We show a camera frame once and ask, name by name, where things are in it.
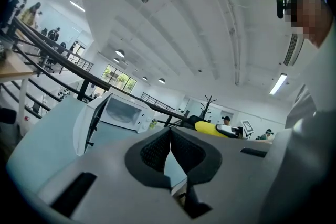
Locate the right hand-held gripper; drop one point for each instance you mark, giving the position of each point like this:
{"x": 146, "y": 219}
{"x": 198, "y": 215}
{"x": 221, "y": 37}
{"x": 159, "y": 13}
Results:
{"x": 231, "y": 130}

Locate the black head-worn camera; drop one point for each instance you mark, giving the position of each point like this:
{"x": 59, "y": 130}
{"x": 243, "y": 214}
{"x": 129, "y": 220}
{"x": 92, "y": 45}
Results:
{"x": 281, "y": 6}

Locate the black coat rack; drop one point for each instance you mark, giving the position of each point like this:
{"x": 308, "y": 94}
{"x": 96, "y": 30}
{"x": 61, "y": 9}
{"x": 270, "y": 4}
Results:
{"x": 207, "y": 107}

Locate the long ceiling tube light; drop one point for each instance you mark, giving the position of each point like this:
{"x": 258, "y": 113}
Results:
{"x": 278, "y": 84}

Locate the black and white panda toy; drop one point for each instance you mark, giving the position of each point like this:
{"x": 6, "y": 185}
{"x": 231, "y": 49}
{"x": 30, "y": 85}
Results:
{"x": 63, "y": 93}

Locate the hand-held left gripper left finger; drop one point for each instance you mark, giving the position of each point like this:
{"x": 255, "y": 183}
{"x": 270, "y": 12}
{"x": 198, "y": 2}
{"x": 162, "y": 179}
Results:
{"x": 113, "y": 191}

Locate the ceiling air vent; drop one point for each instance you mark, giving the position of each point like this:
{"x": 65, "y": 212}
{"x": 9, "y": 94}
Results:
{"x": 291, "y": 49}

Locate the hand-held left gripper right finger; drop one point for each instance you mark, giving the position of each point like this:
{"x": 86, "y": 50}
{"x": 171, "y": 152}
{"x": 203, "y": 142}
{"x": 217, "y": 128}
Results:
{"x": 236, "y": 178}

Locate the green bottle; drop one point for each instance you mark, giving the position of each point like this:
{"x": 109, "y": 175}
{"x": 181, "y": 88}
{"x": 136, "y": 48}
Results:
{"x": 153, "y": 124}

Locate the yellow corn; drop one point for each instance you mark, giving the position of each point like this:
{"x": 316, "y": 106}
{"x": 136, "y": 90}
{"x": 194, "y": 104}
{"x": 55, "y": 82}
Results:
{"x": 207, "y": 128}

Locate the black metal railing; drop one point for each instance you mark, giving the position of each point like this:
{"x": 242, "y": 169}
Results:
{"x": 65, "y": 61}

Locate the large window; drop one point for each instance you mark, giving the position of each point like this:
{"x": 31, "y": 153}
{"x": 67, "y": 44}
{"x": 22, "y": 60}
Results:
{"x": 119, "y": 78}

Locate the flat ceiling light panel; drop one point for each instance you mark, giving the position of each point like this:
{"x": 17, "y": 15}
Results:
{"x": 77, "y": 6}

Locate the white microwave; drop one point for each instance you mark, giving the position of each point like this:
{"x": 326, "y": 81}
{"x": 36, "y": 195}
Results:
{"x": 123, "y": 112}

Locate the person's white shirt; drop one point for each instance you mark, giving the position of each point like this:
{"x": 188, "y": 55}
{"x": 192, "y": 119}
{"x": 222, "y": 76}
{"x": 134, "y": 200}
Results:
{"x": 315, "y": 126}

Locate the person's head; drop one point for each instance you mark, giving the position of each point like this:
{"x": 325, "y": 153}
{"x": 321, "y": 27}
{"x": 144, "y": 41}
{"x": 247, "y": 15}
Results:
{"x": 309, "y": 18}

